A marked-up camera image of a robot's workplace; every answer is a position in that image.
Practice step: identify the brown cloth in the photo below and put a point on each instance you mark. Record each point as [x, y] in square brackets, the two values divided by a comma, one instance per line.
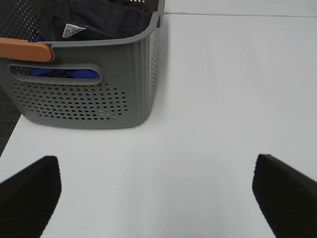
[139, 4]

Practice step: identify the orange basket handle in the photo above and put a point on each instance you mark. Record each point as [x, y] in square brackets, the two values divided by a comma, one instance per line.
[17, 49]

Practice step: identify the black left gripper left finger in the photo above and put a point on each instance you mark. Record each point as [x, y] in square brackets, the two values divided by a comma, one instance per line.
[28, 199]

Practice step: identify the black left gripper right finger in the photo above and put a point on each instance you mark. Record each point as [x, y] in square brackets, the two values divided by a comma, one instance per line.
[286, 197]

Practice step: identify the grey perforated laundry basket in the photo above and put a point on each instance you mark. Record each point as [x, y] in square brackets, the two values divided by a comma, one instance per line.
[123, 94]

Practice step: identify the blue cloth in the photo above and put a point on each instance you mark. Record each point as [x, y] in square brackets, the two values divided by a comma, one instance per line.
[64, 73]

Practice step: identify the dark grey towel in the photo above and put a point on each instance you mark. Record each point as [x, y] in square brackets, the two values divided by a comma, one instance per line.
[85, 20]

